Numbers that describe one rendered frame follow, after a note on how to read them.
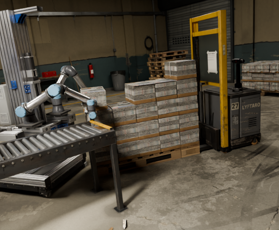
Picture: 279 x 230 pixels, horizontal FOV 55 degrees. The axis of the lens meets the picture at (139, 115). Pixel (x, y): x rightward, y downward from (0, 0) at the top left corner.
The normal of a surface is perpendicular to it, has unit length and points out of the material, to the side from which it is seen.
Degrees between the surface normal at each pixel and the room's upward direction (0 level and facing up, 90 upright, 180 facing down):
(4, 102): 90
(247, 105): 90
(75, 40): 90
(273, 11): 90
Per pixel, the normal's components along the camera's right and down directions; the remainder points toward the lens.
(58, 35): 0.58, 0.14
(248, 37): -0.80, 0.22
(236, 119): 0.32, 0.20
